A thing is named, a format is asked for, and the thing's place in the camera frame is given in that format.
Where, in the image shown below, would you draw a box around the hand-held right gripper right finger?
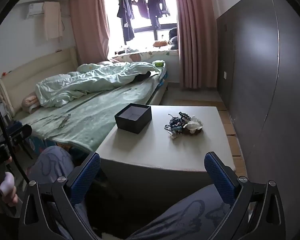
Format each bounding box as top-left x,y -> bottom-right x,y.
204,151 -> 286,240

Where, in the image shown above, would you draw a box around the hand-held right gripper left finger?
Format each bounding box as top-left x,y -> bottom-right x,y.
18,152 -> 102,240

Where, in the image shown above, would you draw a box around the black box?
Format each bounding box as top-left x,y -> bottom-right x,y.
114,103 -> 152,134

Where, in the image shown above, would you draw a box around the pile of mixed jewelry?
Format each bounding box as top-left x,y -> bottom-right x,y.
164,112 -> 205,138

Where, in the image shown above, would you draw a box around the person's left hand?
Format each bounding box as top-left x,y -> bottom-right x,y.
0,170 -> 18,212

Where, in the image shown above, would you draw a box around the pink pillow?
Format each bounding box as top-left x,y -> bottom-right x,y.
21,92 -> 42,114

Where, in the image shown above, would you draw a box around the person's left leg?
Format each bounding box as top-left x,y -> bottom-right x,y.
27,146 -> 90,240

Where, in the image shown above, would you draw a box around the person's leg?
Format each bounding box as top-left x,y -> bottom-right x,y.
127,184 -> 255,240
27,146 -> 90,240

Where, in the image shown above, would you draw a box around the cardboard floor sheets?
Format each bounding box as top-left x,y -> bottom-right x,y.
216,105 -> 248,175

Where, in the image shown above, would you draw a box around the eyeglasses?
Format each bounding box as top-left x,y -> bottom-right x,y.
57,114 -> 72,129

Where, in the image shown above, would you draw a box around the person's right leg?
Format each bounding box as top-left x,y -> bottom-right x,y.
127,184 -> 255,240

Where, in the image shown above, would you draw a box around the white square table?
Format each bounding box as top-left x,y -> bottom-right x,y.
94,105 -> 237,205

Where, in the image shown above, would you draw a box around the cream upholstered bed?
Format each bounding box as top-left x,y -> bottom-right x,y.
0,47 -> 169,160

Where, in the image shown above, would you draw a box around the light green duvet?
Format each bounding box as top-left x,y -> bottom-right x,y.
35,61 -> 163,108

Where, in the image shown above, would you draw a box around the white air conditioner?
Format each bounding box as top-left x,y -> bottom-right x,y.
25,2 -> 45,19

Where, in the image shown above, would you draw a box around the pink curtain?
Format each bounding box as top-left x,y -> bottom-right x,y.
171,0 -> 219,92
69,0 -> 110,68

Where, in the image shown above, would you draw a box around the printed windowsill cushion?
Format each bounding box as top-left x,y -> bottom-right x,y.
112,49 -> 179,63

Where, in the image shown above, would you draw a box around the dark grey plush toy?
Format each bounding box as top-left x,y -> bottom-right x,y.
169,27 -> 179,50

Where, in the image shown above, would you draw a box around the black cable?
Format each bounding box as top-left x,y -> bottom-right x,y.
0,100 -> 31,184

